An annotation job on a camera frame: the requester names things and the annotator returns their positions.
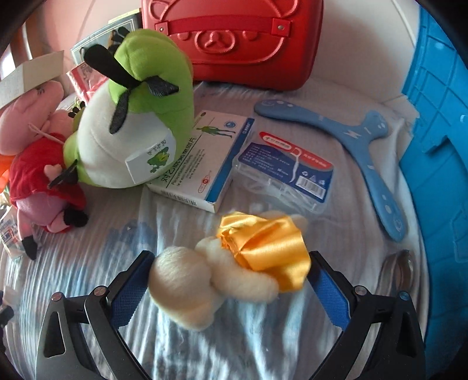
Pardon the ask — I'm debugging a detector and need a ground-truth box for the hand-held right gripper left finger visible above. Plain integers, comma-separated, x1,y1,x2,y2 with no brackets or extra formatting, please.
38,250,156,380

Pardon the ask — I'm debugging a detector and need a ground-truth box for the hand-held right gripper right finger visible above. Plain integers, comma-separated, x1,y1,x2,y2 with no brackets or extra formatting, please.
309,250,427,380

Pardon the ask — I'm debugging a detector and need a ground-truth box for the white plush with yellow ribbon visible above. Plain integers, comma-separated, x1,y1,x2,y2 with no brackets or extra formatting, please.
148,211,311,322

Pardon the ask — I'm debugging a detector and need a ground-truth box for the blue plastic storage container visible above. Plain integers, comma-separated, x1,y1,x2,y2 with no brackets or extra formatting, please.
398,7,468,278

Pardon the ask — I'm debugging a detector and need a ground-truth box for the light blue bed sheet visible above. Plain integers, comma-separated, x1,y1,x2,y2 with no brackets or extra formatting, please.
0,78,432,380

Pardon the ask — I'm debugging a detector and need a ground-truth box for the white toothpaste box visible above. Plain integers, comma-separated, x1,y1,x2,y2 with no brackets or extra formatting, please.
0,212,28,260

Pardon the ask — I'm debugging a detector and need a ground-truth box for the clear floss pick box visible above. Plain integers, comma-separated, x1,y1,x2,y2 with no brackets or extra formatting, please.
231,129,335,214

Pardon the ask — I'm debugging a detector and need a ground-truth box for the blue boomerang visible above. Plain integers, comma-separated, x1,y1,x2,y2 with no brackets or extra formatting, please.
254,99,407,242

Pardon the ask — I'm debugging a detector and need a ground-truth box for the green frog plush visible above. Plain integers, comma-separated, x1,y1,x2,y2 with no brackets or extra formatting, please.
64,28,194,189

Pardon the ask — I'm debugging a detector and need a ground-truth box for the white blue medicine box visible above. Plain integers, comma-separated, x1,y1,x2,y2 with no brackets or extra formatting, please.
146,109,254,213

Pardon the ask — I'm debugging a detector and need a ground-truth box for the pink pig plush red dress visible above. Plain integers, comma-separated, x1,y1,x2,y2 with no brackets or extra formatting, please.
0,81,88,260

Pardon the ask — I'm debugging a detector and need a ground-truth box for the orange plush toy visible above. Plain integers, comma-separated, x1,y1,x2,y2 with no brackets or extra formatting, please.
0,153,11,191

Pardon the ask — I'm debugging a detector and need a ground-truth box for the pink packet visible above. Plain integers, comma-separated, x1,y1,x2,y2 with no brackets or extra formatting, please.
67,62,106,105

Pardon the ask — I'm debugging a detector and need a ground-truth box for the long white green-ended box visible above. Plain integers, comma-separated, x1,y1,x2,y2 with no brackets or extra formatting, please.
0,50,63,106

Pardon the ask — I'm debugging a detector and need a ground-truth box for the red bear-embossed suitcase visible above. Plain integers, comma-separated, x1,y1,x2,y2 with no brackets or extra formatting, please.
141,0,324,92

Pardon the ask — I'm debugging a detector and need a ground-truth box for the wooden framed padded headboard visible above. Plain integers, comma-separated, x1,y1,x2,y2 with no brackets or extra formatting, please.
324,0,425,105

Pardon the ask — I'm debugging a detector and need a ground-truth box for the black printed box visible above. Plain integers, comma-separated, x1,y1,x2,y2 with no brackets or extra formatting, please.
70,13,142,66

